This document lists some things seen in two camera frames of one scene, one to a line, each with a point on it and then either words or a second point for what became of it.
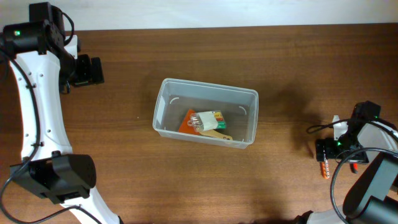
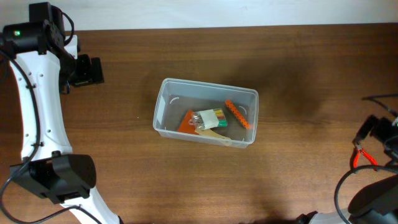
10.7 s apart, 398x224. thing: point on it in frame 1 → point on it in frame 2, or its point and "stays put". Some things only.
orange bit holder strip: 324,166 → 239,115
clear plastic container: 212,114 stays put
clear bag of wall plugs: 202,121 stays put
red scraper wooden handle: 184,127 stays put
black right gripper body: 346,148 → 385,132
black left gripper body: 76,72 stays put
